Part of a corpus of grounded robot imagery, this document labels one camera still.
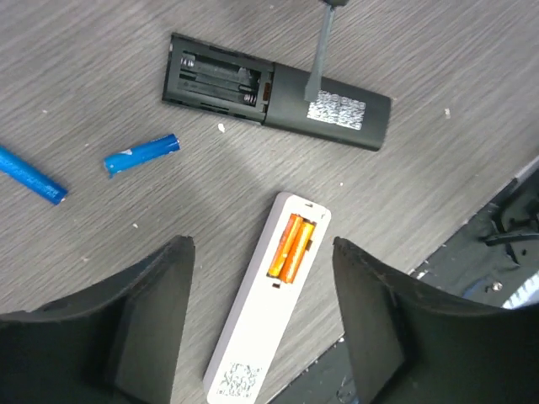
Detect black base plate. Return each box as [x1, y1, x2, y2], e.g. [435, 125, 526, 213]
[275, 162, 538, 403]

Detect black remote control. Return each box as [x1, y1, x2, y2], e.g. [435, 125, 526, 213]
[163, 34, 392, 152]

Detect white remote orange batteries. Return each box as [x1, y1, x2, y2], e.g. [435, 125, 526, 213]
[203, 192, 331, 403]

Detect orange battery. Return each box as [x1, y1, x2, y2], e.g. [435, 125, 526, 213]
[280, 221, 316, 284]
[267, 214, 303, 278]

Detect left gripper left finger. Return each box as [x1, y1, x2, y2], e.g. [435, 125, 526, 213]
[1, 236, 195, 403]

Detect blue battery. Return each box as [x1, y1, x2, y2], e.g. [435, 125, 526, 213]
[104, 134, 180, 178]
[1, 146, 67, 205]

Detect orange handle screwdriver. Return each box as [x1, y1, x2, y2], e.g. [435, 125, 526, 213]
[304, 0, 349, 102]

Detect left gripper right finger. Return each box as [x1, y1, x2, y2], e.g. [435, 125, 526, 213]
[333, 238, 538, 403]

